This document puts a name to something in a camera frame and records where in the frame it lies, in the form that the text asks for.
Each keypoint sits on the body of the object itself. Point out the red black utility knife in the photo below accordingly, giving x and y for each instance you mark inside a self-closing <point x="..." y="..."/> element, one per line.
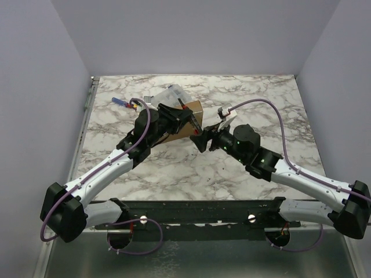
<point x="191" y="118"/>

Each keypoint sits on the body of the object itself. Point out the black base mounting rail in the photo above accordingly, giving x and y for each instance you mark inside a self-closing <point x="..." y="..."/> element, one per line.
<point x="199" y="220"/>

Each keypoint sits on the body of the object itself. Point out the blue handled screwdriver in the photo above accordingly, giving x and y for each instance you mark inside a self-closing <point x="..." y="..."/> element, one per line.
<point x="120" y="102"/>

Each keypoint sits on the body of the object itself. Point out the clear plastic organizer box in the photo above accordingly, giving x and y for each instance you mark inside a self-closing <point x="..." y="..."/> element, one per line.
<point x="169" y="97"/>

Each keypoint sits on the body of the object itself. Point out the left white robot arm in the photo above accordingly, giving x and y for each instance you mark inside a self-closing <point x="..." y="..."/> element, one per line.
<point x="68" y="209"/>

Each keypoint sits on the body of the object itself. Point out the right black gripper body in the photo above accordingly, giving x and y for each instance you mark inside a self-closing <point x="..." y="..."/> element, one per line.
<point x="213" y="139"/>

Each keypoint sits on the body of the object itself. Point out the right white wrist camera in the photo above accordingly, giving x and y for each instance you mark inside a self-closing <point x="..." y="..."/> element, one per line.
<point x="227" y="115"/>

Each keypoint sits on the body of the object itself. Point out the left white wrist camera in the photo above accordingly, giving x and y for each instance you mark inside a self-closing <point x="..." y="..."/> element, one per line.
<point x="148" y="100"/>

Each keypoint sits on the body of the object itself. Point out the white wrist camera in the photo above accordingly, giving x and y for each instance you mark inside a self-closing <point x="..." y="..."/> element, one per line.
<point x="227" y="115"/>
<point x="148" y="100"/>

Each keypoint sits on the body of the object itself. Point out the brown cardboard express box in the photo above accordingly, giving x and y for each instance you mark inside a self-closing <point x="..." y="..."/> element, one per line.
<point x="189" y="128"/>

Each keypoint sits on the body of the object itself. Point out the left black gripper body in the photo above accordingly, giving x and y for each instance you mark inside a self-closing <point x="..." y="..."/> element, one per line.
<point x="163" y="127"/>

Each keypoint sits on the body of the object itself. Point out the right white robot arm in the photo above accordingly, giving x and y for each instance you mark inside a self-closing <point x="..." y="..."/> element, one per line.
<point x="346" y="207"/>

